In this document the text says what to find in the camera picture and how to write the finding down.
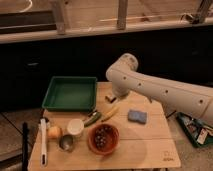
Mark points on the yellow banana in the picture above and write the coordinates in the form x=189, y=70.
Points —
x=111, y=113

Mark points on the blue sponge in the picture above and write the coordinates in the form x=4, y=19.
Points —
x=137, y=116

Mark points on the orange bowl of grapes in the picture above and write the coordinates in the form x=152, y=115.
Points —
x=103, y=139

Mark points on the green bin of items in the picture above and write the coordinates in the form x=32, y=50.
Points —
x=198, y=133

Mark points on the black pole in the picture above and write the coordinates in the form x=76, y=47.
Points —
x=25, y=147

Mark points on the green cucumber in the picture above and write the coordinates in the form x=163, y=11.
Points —
x=93, y=119

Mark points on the green plastic tray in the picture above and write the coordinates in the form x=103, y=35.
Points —
x=71, y=93

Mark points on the white cup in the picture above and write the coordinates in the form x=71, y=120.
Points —
x=75, y=127

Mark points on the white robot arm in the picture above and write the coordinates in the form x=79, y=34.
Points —
x=194, y=100

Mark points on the wooden block with dark base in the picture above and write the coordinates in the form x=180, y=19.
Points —
x=110, y=98

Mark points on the yellow onion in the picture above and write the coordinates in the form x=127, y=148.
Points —
x=54, y=132

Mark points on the metal cup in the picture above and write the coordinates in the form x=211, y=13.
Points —
x=66, y=143

